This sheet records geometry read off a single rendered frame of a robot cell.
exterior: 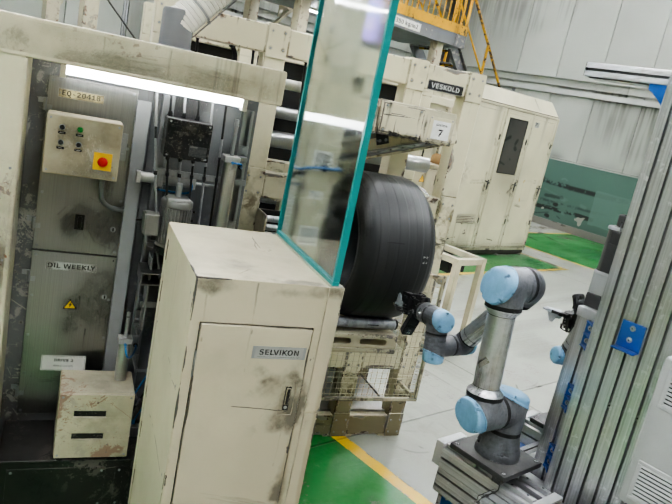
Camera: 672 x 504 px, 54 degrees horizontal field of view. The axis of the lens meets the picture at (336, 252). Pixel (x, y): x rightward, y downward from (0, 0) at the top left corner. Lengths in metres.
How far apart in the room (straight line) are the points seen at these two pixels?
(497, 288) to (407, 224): 0.59
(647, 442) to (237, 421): 1.19
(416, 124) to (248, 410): 1.57
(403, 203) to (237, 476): 1.19
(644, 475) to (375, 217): 1.21
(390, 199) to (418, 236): 0.18
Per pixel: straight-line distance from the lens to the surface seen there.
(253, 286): 1.67
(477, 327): 2.30
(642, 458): 2.21
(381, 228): 2.43
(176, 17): 2.61
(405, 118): 2.88
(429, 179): 7.32
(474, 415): 2.12
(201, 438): 1.83
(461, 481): 2.40
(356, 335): 2.63
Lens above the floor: 1.75
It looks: 13 degrees down
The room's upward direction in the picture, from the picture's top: 12 degrees clockwise
